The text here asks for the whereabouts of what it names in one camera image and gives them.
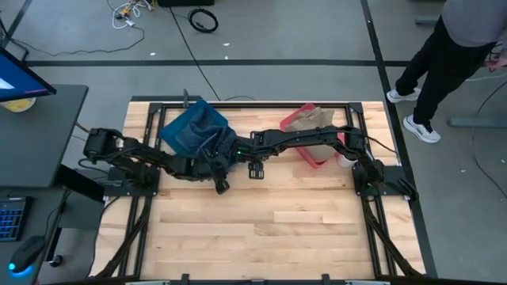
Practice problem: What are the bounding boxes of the white floor cables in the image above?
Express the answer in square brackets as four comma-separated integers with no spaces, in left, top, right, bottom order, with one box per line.
[112,0,154,29]

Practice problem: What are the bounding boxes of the walking person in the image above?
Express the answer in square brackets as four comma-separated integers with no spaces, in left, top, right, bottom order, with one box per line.
[386,0,507,144]

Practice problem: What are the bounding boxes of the red plastic bin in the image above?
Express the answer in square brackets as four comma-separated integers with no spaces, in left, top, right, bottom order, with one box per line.
[279,103,345,169]

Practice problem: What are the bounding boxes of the yellow container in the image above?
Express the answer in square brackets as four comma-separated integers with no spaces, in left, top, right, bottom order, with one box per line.
[0,97,37,113]

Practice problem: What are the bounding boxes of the straight black floor cable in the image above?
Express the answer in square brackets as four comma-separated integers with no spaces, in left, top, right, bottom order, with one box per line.
[169,6,222,102]

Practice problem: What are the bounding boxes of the blue plastic bin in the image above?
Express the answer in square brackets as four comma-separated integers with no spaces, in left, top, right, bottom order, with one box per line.
[158,98,238,171]

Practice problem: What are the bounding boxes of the black computer mouse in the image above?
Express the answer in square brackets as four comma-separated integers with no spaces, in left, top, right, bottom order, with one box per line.
[8,235,46,274]

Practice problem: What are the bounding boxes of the long black floor cable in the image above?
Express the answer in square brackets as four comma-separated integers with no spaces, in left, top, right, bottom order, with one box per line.
[11,24,146,57]

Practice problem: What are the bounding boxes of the curved black floor cable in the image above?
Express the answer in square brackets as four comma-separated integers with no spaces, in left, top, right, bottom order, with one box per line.
[471,81,507,199]

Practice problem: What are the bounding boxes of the grey table leg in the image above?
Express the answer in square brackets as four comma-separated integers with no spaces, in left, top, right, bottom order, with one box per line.
[448,116,507,130]

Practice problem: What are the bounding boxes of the white cup with plant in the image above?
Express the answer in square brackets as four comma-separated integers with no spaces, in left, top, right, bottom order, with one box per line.
[336,153,358,169]

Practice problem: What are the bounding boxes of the computer monitor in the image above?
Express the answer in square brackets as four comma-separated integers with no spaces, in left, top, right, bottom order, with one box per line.
[0,46,57,103]

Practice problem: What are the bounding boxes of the black keyboard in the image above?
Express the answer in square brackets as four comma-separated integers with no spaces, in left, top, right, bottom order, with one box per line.
[0,196,29,242]

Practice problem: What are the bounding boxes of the coiled black cable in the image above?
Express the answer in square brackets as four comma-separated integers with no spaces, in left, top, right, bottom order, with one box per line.
[187,7,219,34]

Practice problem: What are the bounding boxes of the black desk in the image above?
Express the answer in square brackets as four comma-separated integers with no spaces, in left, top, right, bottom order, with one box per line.
[0,84,89,189]

